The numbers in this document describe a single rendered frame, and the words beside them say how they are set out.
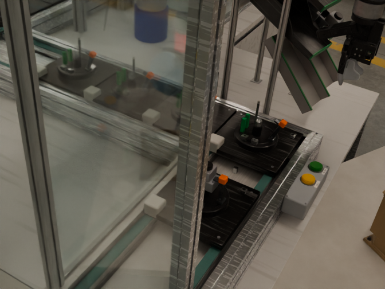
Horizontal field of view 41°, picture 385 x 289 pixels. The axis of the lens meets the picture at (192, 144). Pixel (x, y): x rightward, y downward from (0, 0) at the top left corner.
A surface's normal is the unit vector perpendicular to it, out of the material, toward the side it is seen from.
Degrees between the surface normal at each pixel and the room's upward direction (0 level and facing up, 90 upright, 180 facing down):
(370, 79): 1
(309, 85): 45
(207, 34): 90
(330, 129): 0
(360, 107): 0
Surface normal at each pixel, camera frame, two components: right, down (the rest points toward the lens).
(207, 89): 0.86, 0.36
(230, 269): 0.07, -0.79
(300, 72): 0.59, -0.25
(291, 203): -0.50, 0.50
